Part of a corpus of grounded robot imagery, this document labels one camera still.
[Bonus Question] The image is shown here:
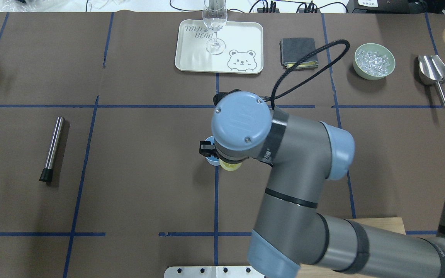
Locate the black power strip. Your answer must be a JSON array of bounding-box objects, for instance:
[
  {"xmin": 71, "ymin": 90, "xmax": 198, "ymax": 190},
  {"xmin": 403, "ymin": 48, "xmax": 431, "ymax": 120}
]
[{"xmin": 252, "ymin": 0, "xmax": 279, "ymax": 14}]

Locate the black box with label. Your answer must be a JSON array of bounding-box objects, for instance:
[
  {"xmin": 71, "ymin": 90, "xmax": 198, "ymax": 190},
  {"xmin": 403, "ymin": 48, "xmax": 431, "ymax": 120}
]
[{"xmin": 346, "ymin": 0, "xmax": 428, "ymax": 14}]

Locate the steel muddler with black tip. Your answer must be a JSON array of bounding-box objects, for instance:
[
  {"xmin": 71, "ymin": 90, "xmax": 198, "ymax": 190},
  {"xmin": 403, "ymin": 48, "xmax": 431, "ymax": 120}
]
[{"xmin": 39, "ymin": 117, "xmax": 65, "ymax": 183}]

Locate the metal ice scoop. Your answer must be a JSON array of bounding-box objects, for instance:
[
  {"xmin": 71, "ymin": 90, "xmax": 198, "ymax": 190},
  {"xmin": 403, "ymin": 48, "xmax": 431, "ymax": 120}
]
[{"xmin": 418, "ymin": 54, "xmax": 445, "ymax": 108}]

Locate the light blue plastic cup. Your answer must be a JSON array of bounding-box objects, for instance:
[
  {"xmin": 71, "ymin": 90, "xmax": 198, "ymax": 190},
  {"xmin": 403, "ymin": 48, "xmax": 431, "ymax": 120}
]
[{"xmin": 206, "ymin": 136, "xmax": 220, "ymax": 166}]

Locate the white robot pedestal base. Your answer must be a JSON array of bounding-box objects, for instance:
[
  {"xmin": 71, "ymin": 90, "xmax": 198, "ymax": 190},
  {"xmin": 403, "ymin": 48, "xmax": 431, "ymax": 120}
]
[{"xmin": 164, "ymin": 266, "xmax": 265, "ymax": 278}]

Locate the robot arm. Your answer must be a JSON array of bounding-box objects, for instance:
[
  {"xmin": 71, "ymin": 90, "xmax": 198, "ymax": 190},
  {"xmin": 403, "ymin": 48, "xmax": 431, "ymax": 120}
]
[{"xmin": 199, "ymin": 90, "xmax": 445, "ymax": 278}]

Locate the cream bear tray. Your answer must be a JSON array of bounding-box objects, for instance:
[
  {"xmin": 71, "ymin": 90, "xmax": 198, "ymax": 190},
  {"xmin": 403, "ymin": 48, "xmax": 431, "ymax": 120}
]
[{"xmin": 175, "ymin": 19, "xmax": 264, "ymax": 74}]

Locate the green bowl of ice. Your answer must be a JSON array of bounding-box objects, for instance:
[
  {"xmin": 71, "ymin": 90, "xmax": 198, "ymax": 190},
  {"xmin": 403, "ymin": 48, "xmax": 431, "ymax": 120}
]
[{"xmin": 353, "ymin": 43, "xmax": 396, "ymax": 80}]

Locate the wooden cutting board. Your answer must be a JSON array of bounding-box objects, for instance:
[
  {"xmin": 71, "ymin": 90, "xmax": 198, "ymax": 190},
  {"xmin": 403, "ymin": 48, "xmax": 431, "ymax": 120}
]
[{"xmin": 342, "ymin": 217, "xmax": 406, "ymax": 278}]

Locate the clear wine glass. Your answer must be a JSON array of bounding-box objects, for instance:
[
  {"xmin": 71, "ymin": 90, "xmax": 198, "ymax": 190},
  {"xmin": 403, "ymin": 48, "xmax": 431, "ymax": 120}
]
[{"xmin": 202, "ymin": 0, "xmax": 228, "ymax": 55}]

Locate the grey folded cloth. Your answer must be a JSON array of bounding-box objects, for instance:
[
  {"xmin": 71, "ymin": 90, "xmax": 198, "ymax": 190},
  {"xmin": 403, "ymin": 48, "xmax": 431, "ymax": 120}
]
[{"xmin": 280, "ymin": 37, "xmax": 319, "ymax": 69}]

